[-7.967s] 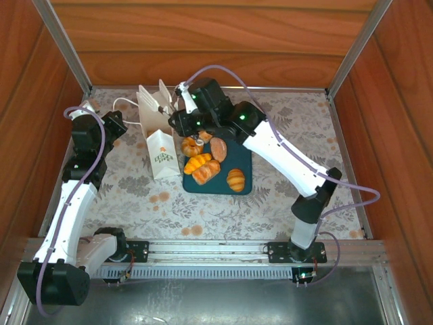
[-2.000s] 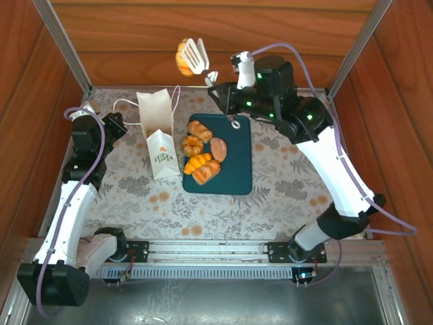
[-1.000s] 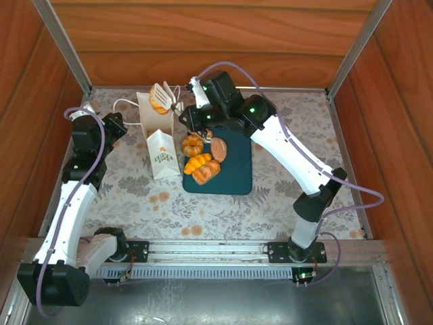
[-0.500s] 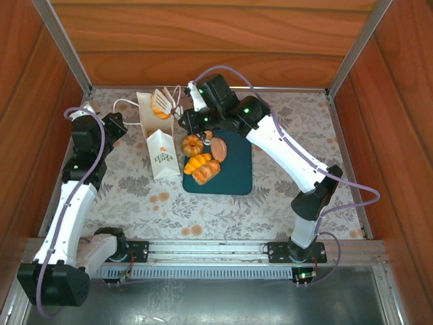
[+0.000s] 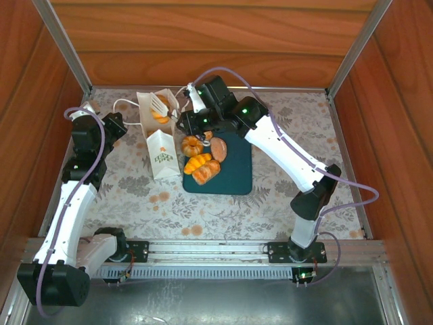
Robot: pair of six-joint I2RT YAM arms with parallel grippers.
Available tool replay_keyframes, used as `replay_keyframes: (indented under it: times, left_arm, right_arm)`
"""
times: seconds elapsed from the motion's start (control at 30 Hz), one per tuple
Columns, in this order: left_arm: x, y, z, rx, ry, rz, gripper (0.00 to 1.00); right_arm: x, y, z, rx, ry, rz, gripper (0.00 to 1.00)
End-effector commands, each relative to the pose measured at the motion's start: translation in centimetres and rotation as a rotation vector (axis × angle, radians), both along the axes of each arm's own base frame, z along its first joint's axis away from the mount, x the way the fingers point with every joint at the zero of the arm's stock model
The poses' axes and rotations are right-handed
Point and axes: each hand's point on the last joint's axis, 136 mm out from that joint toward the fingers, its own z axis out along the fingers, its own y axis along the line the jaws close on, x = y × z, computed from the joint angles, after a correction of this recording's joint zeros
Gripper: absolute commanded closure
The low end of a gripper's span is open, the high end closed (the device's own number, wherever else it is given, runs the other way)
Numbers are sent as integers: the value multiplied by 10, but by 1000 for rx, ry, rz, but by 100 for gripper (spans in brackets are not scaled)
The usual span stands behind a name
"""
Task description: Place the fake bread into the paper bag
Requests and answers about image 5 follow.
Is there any aluminium frame post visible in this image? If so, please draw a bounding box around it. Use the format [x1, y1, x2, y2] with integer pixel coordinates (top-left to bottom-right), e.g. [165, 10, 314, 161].
[32, 0, 94, 95]
[326, 0, 393, 99]

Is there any white paper bag green print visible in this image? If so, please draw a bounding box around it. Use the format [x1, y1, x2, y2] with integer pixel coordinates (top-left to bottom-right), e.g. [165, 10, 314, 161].
[113, 87, 189, 182]

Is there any metal base sheet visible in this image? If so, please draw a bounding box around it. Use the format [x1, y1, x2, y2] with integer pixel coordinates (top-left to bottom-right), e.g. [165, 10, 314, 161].
[20, 265, 403, 325]

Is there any long striped croissant bread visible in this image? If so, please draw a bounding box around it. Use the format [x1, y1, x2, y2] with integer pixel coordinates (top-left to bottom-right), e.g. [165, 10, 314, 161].
[150, 94, 172, 125]

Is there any floral tablecloth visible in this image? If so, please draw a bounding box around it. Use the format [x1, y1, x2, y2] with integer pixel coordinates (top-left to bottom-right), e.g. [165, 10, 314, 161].
[40, 86, 373, 241]

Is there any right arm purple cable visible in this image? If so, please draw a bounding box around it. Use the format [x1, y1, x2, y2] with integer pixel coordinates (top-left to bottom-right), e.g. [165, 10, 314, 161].
[187, 66, 380, 288]

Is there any ring shaped bread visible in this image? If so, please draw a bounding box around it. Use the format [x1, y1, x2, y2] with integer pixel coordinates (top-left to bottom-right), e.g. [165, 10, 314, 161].
[181, 134, 204, 157]

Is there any grey slotted cable duct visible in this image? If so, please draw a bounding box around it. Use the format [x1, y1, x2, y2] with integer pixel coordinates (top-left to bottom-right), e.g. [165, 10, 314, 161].
[91, 265, 295, 280]

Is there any orange yellow striped bread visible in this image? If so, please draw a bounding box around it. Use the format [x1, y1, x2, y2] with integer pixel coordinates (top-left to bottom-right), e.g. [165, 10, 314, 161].
[183, 152, 212, 175]

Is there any pink oval bread loaf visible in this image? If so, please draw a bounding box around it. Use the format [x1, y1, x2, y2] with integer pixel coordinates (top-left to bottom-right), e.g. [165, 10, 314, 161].
[209, 137, 228, 163]

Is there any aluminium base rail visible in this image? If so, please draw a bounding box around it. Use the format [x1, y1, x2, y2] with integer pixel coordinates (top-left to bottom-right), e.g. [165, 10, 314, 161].
[20, 238, 388, 268]

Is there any large striped bread loaf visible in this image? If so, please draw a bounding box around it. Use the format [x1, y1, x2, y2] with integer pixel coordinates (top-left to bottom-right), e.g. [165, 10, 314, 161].
[191, 159, 221, 186]

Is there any small circuit board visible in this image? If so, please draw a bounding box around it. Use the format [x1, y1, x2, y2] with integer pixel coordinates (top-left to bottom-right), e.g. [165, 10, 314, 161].
[293, 269, 319, 288]
[116, 270, 133, 287]

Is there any dark teal tray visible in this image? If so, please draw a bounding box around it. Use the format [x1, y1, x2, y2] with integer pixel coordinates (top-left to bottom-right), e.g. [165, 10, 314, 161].
[182, 130, 254, 196]

